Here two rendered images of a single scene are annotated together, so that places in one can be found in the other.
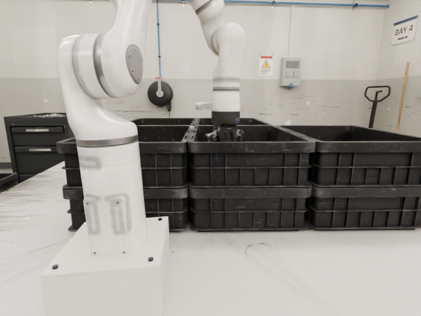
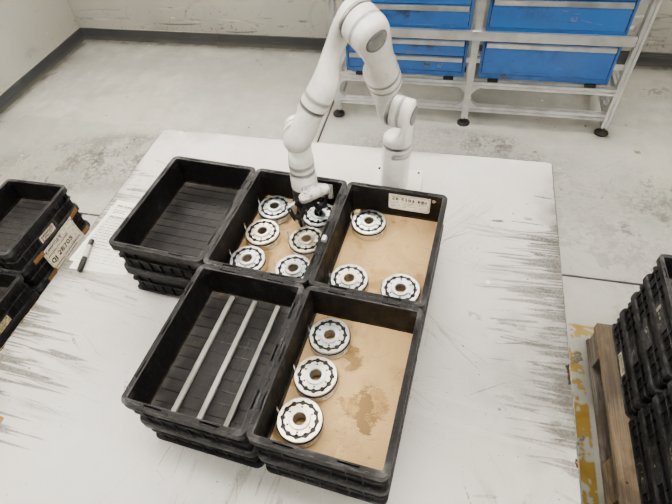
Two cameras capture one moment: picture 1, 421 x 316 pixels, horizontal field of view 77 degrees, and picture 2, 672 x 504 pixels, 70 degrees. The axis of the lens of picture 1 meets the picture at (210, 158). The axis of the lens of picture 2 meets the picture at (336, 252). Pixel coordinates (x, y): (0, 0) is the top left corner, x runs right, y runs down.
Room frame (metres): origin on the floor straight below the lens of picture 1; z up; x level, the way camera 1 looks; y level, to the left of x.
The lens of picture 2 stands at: (1.64, 0.41, 1.91)
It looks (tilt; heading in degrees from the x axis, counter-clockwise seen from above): 50 degrees down; 202
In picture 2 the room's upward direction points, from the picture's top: 6 degrees counter-clockwise
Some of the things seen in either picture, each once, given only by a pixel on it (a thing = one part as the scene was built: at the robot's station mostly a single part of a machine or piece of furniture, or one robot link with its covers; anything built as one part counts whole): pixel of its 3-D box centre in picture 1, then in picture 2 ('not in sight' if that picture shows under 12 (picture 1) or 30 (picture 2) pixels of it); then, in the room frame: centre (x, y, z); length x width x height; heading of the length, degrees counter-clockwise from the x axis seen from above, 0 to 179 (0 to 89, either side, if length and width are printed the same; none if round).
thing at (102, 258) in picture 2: not in sight; (118, 235); (0.81, -0.74, 0.70); 0.33 x 0.23 x 0.01; 5
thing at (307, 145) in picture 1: (241, 135); (279, 222); (0.79, -0.09, 0.92); 0.40 x 0.30 x 0.02; 1
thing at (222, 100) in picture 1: (220, 98); (306, 179); (0.72, -0.03, 1.03); 0.11 x 0.09 x 0.06; 48
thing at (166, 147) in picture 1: (141, 135); (382, 239); (0.79, 0.21, 0.92); 0.40 x 0.30 x 0.02; 1
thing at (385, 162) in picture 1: (337, 152); (192, 217); (0.80, -0.39, 0.87); 0.40 x 0.30 x 0.11; 1
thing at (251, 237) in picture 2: not in sight; (262, 232); (0.80, -0.16, 0.86); 0.10 x 0.10 x 0.01
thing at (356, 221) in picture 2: not in sight; (368, 221); (0.68, 0.14, 0.86); 0.10 x 0.10 x 0.01
